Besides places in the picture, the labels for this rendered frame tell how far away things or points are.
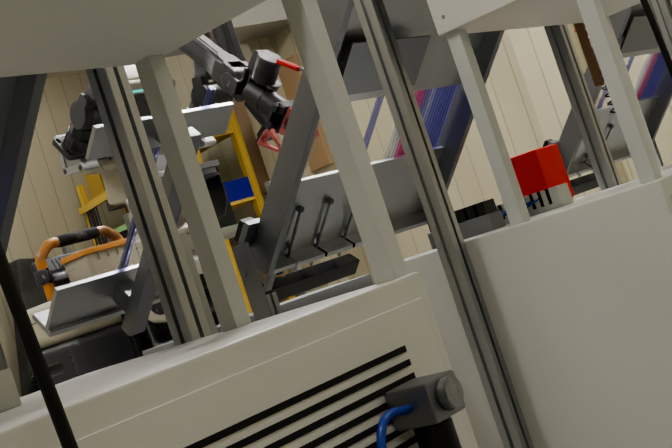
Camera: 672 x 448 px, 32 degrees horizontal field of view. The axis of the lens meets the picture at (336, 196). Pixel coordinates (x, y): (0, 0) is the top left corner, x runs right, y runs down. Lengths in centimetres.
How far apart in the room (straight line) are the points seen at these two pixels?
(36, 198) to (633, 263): 941
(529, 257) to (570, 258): 8
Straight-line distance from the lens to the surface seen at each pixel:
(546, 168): 332
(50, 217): 1122
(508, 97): 744
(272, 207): 253
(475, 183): 778
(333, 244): 278
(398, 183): 294
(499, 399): 227
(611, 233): 212
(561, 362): 223
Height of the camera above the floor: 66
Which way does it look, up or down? 3 degrees up
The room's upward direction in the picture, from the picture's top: 18 degrees counter-clockwise
